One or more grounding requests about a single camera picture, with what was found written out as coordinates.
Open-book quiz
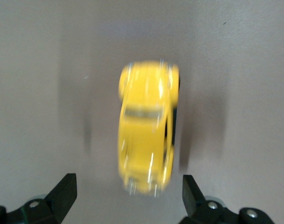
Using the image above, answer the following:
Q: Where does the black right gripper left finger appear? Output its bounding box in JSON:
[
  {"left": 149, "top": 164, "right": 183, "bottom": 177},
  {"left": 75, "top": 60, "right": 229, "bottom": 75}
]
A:
[{"left": 0, "top": 173, "right": 78, "bottom": 224}]

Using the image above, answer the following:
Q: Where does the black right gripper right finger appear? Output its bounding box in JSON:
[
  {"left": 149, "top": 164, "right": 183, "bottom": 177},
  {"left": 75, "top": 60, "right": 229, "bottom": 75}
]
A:
[{"left": 179, "top": 175, "right": 273, "bottom": 224}]

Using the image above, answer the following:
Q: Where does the yellow beetle toy car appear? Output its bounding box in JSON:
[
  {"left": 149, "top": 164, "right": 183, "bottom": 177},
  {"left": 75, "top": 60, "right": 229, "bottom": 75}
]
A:
[{"left": 117, "top": 59, "right": 181, "bottom": 197}]

